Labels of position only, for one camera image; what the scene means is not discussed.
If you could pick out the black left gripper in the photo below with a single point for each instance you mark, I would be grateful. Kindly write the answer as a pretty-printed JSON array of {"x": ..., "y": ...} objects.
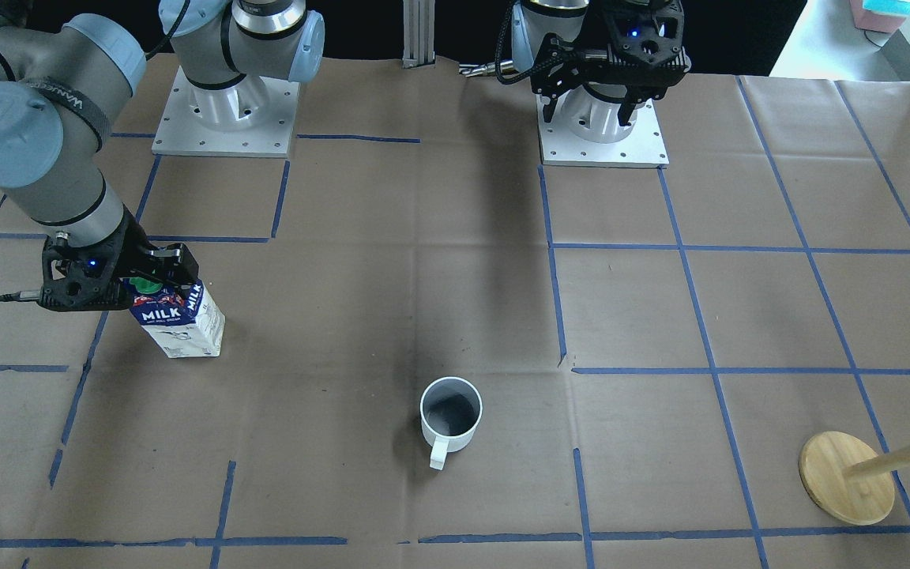
[{"x": 581, "y": 69}]

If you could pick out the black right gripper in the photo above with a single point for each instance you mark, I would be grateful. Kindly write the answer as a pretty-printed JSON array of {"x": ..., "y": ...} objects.
[{"x": 137, "y": 246}]

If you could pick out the blue white milk carton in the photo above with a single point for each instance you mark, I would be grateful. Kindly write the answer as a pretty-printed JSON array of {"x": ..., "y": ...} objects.
[{"x": 183, "y": 322}]

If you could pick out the white ceramic mug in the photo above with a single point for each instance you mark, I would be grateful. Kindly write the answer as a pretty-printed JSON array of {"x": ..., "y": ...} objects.
[{"x": 450, "y": 410}]

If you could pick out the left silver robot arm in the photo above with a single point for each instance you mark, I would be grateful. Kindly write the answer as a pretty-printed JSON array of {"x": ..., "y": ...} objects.
[{"x": 525, "y": 24}]

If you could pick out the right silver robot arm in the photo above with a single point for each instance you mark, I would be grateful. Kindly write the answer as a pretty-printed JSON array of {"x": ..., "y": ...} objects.
[{"x": 241, "y": 64}]

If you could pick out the pink teal box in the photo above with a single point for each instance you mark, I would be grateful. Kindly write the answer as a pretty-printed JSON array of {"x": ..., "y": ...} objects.
[{"x": 879, "y": 16}]

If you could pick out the wooden mug tree stand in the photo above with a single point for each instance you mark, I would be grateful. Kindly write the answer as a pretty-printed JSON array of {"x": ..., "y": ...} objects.
[{"x": 848, "y": 479}]

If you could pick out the aluminium frame post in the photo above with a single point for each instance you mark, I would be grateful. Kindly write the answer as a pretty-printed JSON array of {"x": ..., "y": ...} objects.
[{"x": 418, "y": 33}]

